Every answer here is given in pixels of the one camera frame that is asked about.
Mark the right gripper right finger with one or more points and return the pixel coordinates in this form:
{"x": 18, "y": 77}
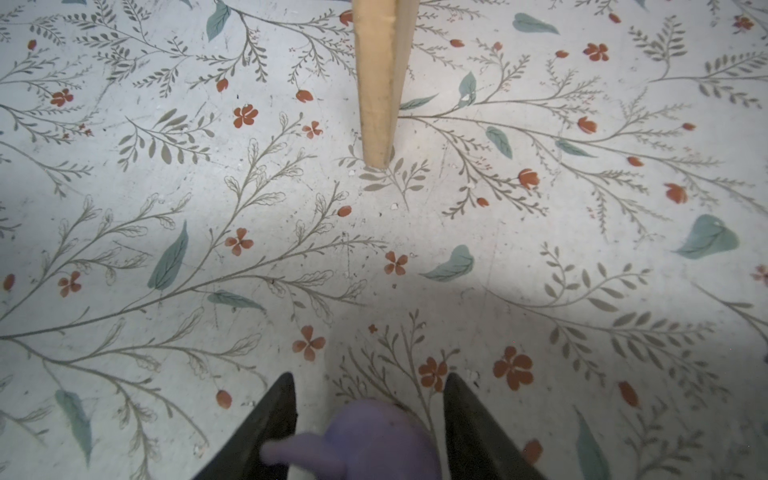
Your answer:
{"x": 476, "y": 445}

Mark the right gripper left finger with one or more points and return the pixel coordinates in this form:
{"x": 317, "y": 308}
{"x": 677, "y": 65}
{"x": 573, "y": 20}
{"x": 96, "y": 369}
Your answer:
{"x": 274, "y": 417}

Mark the light purple toy figure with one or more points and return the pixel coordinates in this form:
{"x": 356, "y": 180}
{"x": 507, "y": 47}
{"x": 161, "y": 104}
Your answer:
{"x": 367, "y": 439}

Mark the wooden two-tier shelf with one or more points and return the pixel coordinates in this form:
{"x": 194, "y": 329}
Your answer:
{"x": 384, "y": 31}

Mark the floral patterned table mat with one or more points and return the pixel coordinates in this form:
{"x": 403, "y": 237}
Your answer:
{"x": 573, "y": 219}

